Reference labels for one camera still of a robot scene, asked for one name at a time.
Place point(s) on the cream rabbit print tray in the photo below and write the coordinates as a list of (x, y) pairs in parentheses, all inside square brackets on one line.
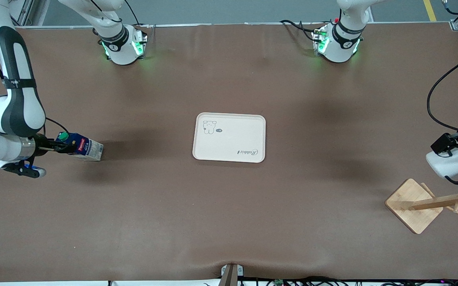
[(233, 141)]

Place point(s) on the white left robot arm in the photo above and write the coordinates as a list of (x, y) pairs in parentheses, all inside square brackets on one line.
[(338, 49)]

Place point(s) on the blue milk carton green cap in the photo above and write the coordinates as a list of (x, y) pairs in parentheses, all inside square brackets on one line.
[(90, 149)]

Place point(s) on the wooden mug tree stand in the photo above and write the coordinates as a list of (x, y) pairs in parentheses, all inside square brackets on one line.
[(414, 206)]

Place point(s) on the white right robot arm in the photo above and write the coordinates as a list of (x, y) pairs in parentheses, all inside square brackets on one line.
[(22, 99)]

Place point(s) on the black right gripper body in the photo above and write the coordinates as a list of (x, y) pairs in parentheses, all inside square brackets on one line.
[(42, 144)]

